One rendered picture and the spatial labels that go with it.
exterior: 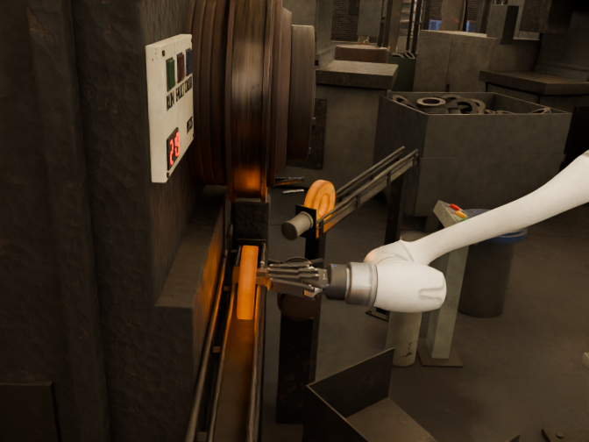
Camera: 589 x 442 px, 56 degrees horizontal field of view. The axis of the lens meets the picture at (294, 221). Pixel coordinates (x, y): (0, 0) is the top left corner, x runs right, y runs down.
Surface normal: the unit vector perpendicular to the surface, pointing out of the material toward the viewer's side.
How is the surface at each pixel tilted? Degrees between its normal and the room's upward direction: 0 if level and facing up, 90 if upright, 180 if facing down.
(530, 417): 1
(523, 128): 90
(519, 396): 0
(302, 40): 36
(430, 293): 74
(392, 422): 5
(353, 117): 90
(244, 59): 66
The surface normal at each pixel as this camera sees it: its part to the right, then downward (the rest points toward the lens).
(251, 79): 0.04, 0.12
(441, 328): 0.02, 0.37
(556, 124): 0.28, 0.36
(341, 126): -0.22, 0.35
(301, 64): 0.04, -0.18
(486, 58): -0.93, 0.09
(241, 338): 0.05, -0.90
